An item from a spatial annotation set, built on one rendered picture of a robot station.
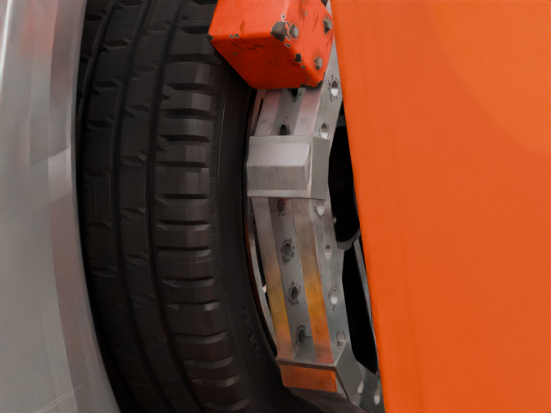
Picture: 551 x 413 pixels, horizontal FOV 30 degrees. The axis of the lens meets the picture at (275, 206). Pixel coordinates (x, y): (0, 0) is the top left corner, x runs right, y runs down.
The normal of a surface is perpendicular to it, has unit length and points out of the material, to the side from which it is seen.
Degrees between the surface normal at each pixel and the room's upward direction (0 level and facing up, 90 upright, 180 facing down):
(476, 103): 90
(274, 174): 90
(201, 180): 78
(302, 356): 23
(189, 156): 69
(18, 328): 90
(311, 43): 90
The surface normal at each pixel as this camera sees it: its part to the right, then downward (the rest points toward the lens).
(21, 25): 0.87, 0.03
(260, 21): -0.44, -0.42
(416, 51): -0.47, 0.35
